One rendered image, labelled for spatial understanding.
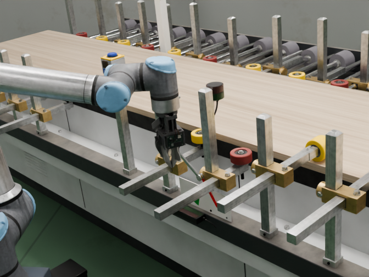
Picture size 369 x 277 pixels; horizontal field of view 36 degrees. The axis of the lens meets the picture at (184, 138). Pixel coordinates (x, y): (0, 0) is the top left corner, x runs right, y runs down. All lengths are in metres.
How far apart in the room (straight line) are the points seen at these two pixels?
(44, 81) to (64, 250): 1.78
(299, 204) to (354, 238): 0.23
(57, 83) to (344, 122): 1.16
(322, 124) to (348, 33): 3.53
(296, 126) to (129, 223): 1.20
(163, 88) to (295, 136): 0.65
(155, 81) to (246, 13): 4.03
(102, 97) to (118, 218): 1.60
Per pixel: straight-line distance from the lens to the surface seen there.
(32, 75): 1.68
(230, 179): 1.97
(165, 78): 1.72
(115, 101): 1.61
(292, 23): 5.71
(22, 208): 2.08
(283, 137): 2.16
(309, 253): 1.87
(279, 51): 3.07
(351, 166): 1.95
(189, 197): 1.89
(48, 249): 3.36
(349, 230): 2.01
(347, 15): 5.71
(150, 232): 2.94
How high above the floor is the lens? 1.80
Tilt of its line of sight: 24 degrees down
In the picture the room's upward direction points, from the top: 6 degrees counter-clockwise
